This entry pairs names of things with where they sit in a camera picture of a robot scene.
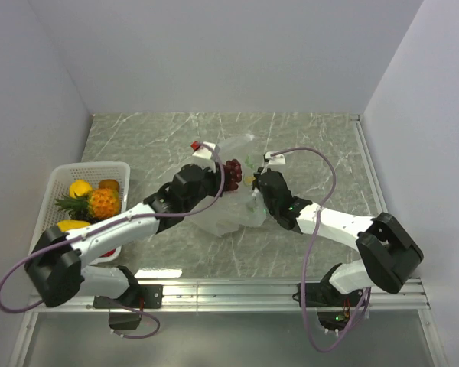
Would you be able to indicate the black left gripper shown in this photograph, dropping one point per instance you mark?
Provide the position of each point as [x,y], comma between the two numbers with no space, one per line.
[215,173]

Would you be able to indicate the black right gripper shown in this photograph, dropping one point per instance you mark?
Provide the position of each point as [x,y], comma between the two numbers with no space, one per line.
[256,182]

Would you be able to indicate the clear plastic bag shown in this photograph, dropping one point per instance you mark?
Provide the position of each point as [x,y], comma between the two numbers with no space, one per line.
[239,207]

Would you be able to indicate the red grape bunch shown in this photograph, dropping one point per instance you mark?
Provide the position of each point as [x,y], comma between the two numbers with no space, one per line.
[233,175]

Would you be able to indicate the orange fruit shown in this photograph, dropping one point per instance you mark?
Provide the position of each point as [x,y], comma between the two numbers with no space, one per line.
[93,206]

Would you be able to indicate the yellow banana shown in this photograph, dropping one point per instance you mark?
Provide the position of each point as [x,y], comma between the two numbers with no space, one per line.
[70,224]

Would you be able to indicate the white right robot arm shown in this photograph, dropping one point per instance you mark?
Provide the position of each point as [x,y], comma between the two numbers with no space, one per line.
[388,254]

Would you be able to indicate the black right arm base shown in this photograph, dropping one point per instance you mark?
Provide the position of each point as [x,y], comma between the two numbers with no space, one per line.
[334,308]

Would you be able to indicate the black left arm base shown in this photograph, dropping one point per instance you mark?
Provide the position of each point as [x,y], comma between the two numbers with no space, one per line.
[127,311]

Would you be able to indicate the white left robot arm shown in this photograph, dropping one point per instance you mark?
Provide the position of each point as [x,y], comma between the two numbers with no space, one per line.
[60,265]

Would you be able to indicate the red pepper in basket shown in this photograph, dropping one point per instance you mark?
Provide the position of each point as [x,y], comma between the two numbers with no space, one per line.
[108,254]

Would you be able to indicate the yellow bell pepper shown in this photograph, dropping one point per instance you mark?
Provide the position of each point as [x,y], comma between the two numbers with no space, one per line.
[80,188]

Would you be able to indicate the white plastic basket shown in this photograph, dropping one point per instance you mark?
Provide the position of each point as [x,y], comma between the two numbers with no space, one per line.
[64,175]

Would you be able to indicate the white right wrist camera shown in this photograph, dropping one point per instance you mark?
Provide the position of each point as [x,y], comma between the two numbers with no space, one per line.
[273,159]

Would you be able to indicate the aluminium side rail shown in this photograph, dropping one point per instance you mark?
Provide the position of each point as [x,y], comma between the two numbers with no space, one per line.
[379,199]

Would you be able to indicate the aluminium mounting rail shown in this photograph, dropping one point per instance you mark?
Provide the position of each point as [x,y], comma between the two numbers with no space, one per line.
[264,295]

